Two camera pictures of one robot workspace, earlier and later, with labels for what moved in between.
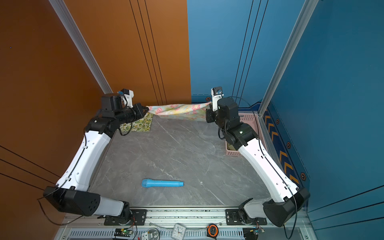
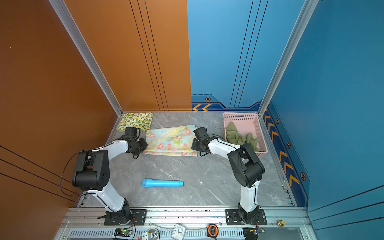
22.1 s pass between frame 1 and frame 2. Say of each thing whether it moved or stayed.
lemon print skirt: stayed
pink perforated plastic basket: stayed
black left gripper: moved
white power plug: stayed
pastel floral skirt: moved
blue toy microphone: stayed
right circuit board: stayed
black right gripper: moved
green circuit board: stayed
